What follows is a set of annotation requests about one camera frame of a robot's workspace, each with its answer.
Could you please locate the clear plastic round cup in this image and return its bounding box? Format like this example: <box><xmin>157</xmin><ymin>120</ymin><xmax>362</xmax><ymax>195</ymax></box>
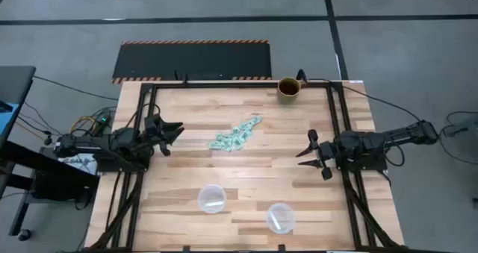
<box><xmin>265</xmin><ymin>202</ymin><xmax>296</xmax><ymax>235</ymax></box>
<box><xmin>196</xmin><ymin>184</ymin><xmax>228</xmax><ymax>214</ymax></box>

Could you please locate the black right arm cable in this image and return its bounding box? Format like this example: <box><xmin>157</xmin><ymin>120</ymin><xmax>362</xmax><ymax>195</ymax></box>
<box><xmin>305</xmin><ymin>77</ymin><xmax>423</xmax><ymax>123</ymax></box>

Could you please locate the black desk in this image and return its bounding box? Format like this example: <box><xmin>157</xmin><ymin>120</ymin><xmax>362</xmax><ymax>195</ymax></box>
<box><xmin>0</xmin><ymin>65</ymin><xmax>37</xmax><ymax>149</ymax></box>

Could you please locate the olive yellow ceramic mug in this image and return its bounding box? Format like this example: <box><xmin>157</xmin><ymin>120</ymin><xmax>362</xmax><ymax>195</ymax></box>
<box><xmin>276</xmin><ymin>76</ymin><xmax>308</xmax><ymax>105</ymax></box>

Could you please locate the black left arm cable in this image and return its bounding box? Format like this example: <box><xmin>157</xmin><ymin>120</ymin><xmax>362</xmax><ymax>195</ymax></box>
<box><xmin>128</xmin><ymin>102</ymin><xmax>161</xmax><ymax>129</ymax></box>

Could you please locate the blue sheet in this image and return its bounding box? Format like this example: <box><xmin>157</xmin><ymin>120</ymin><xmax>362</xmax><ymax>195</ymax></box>
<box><xmin>0</xmin><ymin>102</ymin><xmax>20</xmax><ymax>139</ymax></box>

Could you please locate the black hazard-striped floor mat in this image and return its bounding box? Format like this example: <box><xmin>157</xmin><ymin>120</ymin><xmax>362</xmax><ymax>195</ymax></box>
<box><xmin>111</xmin><ymin>40</ymin><xmax>273</xmax><ymax>85</ymax></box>

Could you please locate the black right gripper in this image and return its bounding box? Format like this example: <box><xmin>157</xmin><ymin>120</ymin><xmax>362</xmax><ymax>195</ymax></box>
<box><xmin>295</xmin><ymin>128</ymin><xmax>338</xmax><ymax>181</ymax></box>

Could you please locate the white printed paper sheet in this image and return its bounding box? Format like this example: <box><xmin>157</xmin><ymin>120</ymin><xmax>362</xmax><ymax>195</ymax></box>
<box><xmin>58</xmin><ymin>154</ymin><xmax>99</xmax><ymax>175</ymax></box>

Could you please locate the black equipment cart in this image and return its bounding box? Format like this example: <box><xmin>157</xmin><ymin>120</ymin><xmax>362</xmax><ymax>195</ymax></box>
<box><xmin>0</xmin><ymin>140</ymin><xmax>101</xmax><ymax>243</ymax></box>

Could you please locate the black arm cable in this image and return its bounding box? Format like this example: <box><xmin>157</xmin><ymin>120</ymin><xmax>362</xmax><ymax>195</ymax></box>
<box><xmin>128</xmin><ymin>102</ymin><xmax>161</xmax><ymax>129</ymax></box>
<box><xmin>305</xmin><ymin>77</ymin><xmax>423</xmax><ymax>123</ymax></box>

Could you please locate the long black floor cable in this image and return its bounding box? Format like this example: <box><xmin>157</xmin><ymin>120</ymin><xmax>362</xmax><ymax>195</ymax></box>
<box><xmin>32</xmin><ymin>75</ymin><xmax>120</xmax><ymax>102</ymax></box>

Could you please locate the yellow coiled cable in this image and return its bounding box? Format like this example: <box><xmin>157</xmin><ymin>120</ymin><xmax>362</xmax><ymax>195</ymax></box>
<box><xmin>69</xmin><ymin>115</ymin><xmax>99</xmax><ymax>135</ymax></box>

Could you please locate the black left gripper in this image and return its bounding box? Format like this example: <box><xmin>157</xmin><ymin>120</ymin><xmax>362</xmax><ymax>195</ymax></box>
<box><xmin>143</xmin><ymin>113</ymin><xmax>185</xmax><ymax>157</ymax></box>

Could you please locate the looped black floor cable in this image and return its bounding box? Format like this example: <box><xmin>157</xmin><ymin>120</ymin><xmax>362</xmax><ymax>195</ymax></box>
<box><xmin>438</xmin><ymin>110</ymin><xmax>478</xmax><ymax>167</ymax></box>

